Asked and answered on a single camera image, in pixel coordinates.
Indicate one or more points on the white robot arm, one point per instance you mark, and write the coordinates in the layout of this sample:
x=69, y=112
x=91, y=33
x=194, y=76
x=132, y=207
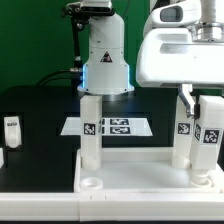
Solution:
x=113, y=47

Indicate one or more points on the white desk tabletop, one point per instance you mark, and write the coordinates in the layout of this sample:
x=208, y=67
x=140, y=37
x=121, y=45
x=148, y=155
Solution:
x=147, y=170

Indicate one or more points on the white block at left edge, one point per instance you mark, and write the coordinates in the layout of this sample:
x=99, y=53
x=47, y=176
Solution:
x=1, y=158

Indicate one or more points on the white L-shaped obstacle fence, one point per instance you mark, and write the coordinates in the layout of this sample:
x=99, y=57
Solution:
x=97, y=205

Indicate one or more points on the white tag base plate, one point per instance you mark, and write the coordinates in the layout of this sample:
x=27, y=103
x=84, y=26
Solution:
x=137, y=127

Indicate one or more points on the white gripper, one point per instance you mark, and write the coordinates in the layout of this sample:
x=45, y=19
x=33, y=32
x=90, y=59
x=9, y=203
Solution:
x=168, y=58

